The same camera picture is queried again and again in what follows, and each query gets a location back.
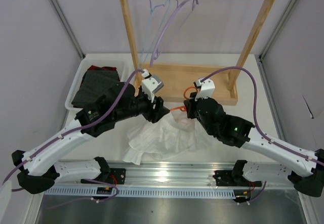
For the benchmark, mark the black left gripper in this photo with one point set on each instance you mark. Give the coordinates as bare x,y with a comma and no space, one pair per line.
154,115

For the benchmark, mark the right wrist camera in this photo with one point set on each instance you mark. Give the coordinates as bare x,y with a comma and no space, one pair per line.
205,88

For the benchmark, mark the purple plastic hanger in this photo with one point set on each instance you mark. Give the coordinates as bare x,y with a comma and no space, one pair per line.
155,53

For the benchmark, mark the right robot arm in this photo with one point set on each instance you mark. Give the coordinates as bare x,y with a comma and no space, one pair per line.
301,168

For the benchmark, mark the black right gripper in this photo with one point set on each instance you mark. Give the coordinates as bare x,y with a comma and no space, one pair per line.
191,103

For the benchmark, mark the white slotted cable duct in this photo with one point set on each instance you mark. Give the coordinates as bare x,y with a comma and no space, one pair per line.
96,191

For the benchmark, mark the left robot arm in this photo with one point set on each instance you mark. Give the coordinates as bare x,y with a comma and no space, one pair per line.
43,167

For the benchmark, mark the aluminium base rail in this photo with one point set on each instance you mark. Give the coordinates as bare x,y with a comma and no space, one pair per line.
171,174

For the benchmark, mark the white skirt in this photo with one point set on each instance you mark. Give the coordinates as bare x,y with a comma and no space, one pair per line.
174,134

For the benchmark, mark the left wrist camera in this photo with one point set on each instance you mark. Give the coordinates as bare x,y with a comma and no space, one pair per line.
150,84

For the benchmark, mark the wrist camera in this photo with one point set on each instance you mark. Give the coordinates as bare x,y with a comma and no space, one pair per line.
150,84
205,88

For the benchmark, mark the dark folded garment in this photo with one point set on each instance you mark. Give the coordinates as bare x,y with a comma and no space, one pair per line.
95,82

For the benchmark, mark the orange plastic hanger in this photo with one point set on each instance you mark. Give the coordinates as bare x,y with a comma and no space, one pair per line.
186,96

